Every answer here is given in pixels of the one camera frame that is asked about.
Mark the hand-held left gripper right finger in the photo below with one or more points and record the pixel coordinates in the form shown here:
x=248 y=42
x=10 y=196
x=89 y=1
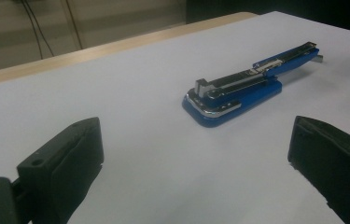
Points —
x=334 y=161

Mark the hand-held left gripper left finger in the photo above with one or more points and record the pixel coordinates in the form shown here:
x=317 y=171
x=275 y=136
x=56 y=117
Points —
x=57 y=168

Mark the blue stapler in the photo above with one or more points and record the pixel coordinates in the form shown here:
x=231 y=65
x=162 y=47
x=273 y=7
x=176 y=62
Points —
x=225 y=104

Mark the white table cover sheet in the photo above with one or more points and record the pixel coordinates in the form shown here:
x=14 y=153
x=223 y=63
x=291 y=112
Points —
x=132 y=99

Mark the black curtain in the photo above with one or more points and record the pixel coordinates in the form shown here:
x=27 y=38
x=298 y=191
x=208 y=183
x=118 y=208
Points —
x=272 y=9

